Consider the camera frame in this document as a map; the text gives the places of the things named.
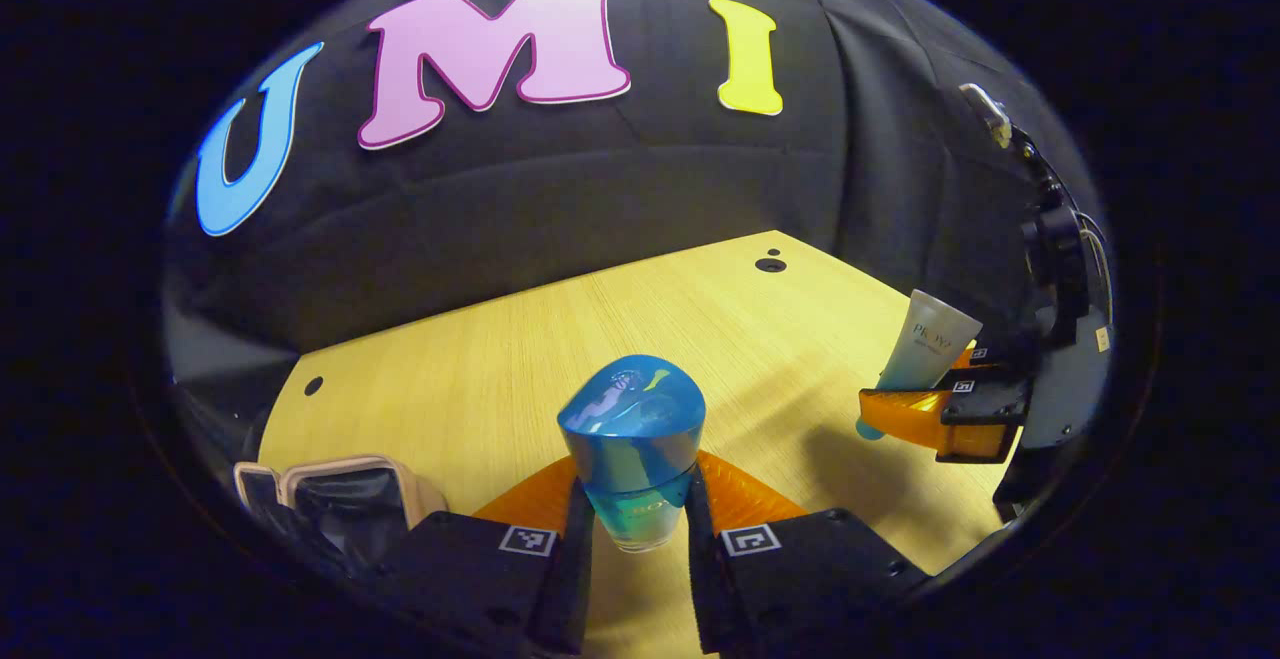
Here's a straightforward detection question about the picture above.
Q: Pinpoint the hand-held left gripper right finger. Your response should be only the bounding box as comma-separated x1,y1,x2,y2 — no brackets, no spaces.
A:
684,450,933,656

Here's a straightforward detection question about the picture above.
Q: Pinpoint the blue perfume bottle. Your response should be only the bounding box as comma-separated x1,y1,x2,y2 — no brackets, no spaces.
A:
557,354,707,553

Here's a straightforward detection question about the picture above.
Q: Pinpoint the pink suitcase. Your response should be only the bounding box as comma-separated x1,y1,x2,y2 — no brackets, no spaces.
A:
233,455,449,580

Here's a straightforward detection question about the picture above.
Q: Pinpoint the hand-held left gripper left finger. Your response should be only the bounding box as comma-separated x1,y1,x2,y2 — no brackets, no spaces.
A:
383,454,598,656

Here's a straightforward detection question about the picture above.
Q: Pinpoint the pale teal cream tube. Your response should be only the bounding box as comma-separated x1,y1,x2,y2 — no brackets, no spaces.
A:
856,289,984,441

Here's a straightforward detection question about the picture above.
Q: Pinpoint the black backdrop cloth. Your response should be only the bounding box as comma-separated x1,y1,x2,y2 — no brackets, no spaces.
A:
163,0,1101,390

